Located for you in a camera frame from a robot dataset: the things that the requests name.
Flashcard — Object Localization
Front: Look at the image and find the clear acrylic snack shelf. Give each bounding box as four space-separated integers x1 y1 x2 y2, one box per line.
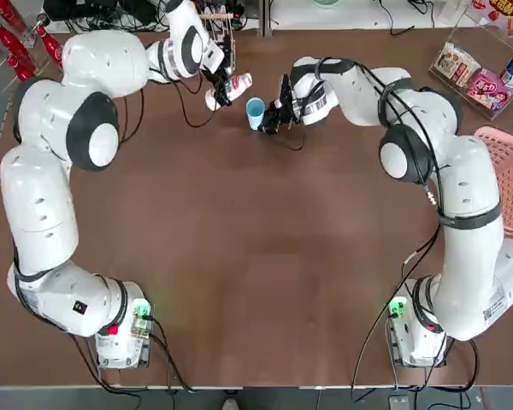
427 24 513 121

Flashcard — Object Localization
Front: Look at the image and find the clear acrylic bottle shelf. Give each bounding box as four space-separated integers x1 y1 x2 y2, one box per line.
0 0 76 86

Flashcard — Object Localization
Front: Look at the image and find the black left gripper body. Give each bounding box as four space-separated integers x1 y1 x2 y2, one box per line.
202 67 235 93

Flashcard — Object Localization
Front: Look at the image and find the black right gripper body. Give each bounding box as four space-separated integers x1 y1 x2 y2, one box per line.
274 74 303 126

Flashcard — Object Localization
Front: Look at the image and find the large pink snack packet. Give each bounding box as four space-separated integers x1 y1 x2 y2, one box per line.
471 0 513 38

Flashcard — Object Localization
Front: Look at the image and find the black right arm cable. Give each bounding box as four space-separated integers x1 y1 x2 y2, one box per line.
315 57 450 274

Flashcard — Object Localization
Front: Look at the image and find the blue ceramic cup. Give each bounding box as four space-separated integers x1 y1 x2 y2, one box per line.
245 97 267 132

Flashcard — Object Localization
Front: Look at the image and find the white juice bottle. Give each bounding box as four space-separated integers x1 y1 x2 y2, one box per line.
204 72 255 112

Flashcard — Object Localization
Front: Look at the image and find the small pink snack packet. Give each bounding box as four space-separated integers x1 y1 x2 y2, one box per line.
467 67 513 111

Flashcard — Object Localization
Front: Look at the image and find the aluminium frame post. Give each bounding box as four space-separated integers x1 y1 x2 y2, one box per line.
259 0 274 38

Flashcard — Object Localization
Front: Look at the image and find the red cola bottle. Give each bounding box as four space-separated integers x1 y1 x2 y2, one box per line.
6 54 38 83
0 17 34 72
0 0 27 33
38 30 66 72

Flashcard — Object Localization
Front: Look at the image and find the beige snack packet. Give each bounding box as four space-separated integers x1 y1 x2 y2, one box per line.
434 41 483 90

